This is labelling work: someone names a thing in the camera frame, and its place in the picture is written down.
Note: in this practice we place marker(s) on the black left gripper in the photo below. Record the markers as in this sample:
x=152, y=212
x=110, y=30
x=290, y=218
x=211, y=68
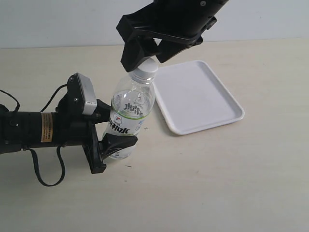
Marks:
x=75, y=130

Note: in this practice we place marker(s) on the white bottle cap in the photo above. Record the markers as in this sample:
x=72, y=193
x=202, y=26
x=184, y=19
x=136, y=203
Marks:
x=147, y=69

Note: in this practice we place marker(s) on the clear plastic water bottle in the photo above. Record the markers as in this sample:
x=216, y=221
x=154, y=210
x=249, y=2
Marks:
x=131, y=103

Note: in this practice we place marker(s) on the white plastic tray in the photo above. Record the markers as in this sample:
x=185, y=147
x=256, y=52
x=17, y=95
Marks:
x=192, y=98

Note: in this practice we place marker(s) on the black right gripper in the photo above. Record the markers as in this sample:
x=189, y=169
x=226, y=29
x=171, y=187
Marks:
x=175, y=25

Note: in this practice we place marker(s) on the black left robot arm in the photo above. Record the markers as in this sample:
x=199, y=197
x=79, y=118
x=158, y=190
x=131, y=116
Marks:
x=26, y=130

